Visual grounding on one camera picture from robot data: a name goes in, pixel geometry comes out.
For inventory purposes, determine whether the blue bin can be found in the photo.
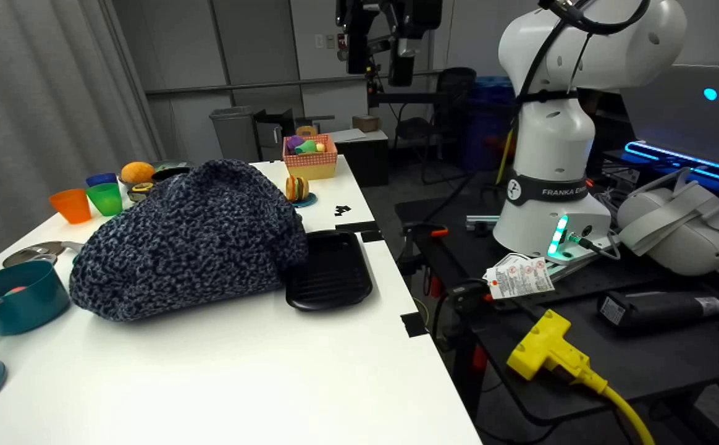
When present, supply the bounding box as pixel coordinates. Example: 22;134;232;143
463;74;520;173

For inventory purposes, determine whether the green plastic cup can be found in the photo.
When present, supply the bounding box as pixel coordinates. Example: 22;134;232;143
85;180;127;220

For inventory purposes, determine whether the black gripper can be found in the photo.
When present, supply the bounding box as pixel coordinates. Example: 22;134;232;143
333;0;446;90

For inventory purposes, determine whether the white VR headset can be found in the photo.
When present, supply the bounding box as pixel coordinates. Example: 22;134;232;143
616;165;719;280

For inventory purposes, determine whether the blue plastic cup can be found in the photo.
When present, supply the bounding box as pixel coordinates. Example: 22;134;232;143
85;171;121;190

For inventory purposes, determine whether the black office chair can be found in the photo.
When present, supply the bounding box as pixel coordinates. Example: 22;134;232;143
390;68;479;185

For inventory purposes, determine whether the black desk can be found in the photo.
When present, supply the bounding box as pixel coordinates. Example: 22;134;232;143
327;126;393;188

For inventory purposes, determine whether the small teal plate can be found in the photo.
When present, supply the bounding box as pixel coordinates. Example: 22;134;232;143
281;190;321;211

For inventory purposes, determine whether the grey cabinet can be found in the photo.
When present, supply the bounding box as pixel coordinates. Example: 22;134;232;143
207;106;264;163

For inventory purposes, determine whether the grey laptop with blue light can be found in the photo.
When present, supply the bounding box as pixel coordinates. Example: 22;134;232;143
617;61;719;206

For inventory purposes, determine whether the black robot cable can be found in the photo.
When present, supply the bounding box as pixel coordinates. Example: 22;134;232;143
514;0;653;106

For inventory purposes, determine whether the teal toy pot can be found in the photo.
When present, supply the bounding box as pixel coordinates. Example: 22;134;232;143
0;259;74;340

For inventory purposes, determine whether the silver metal lid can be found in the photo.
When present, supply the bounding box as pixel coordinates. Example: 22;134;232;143
0;237;86;273

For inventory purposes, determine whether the white red packet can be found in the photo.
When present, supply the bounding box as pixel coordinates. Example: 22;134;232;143
483;249;559;302

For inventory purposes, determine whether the black robot cart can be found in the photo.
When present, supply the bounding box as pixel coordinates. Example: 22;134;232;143
393;169;719;445

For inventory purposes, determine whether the toy burger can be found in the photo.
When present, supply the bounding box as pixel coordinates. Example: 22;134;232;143
284;173;311;206

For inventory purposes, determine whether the grey knit cloth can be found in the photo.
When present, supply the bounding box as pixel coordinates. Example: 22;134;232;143
68;159;311;326

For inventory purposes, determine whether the black plastic tray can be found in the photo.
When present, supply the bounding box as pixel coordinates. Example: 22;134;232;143
281;227;375;317

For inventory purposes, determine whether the grey curtain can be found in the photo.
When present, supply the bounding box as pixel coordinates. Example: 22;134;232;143
0;0;169;280

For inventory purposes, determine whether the orange plastic cup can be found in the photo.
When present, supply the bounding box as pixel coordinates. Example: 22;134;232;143
47;185;97;227

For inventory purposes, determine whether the yellow power plug cable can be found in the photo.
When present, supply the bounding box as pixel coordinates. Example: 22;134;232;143
504;307;661;445

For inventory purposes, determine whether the small brown box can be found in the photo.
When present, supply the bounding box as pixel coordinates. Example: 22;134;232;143
352;115;384;137

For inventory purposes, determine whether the black box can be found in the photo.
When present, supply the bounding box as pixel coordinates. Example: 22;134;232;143
249;108;299;163

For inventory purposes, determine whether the wooden toy box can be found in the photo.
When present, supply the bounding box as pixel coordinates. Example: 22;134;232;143
279;134;342;184

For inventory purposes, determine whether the orange toy fruit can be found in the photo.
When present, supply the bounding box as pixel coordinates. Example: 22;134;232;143
118;159;159;188

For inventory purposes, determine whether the dark bowl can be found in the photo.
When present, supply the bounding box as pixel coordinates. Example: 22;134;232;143
152;162;194;184

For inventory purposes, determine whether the black handheld device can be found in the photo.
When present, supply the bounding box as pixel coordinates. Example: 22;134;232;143
595;288;719;336

